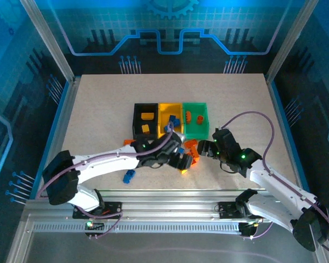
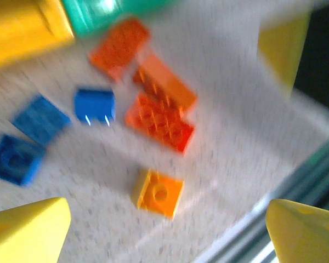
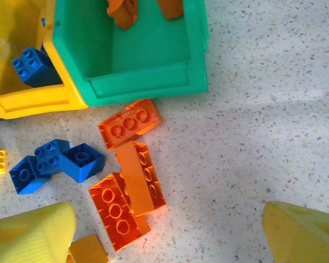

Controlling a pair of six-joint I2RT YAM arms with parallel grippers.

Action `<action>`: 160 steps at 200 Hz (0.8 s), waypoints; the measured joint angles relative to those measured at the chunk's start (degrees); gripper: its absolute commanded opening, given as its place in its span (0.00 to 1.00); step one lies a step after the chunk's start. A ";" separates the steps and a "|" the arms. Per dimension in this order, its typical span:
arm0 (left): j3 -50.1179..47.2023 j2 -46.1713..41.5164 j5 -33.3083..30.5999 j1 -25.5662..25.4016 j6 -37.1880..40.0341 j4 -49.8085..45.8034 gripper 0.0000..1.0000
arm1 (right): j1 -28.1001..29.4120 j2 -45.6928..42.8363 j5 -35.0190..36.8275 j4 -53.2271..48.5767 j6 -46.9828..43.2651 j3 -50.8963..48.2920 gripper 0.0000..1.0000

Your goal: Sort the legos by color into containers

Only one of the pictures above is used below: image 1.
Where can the yellow lego brick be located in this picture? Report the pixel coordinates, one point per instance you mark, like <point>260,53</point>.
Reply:
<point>145,128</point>
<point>184,171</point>
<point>147,116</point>

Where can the orange long lego brick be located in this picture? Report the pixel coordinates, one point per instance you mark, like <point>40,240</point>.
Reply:
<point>190,143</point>
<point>195,159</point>

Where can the orange round lego brick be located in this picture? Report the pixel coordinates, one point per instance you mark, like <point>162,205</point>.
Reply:
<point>200,119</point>

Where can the orange curved lego brick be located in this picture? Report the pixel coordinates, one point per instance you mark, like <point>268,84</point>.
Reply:
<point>188,115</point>

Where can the blue lego brick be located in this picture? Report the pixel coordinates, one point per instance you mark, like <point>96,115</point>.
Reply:
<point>172,118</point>
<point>129,176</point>
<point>181,151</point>
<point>177,123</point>

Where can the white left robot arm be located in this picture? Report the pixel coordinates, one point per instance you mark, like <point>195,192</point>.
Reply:
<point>107,164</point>

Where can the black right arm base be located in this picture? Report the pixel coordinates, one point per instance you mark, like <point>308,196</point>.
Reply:
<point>227,209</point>

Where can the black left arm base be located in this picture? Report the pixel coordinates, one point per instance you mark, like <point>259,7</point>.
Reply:
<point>112,209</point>

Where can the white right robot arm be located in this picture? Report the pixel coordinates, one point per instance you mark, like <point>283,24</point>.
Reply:
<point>274,183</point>

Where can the green plastic bin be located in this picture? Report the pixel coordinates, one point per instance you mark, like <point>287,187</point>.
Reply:
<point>194,129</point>

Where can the orange studded lego brick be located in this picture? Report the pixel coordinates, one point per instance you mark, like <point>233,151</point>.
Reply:
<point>129,142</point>

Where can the black plastic bin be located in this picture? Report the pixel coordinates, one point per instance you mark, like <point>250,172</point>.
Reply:
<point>150,123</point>

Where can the yellow plastic bin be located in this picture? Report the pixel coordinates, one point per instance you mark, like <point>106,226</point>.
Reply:
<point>164,120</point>

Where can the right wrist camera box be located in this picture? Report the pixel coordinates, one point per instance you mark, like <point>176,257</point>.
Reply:
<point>224,138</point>

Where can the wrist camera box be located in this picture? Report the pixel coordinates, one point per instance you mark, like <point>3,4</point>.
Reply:
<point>177,139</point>
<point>224,138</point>

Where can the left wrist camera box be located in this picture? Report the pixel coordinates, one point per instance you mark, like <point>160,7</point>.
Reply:
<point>177,139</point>

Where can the aluminium front rail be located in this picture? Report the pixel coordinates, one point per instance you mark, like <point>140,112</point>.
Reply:
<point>167,211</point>

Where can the blue-edged aluminium side rail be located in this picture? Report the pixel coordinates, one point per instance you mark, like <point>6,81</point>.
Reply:
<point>53,137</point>
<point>286,131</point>

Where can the aluminium frame post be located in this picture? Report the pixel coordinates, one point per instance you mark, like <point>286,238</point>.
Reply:
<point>290,38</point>
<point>48,38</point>

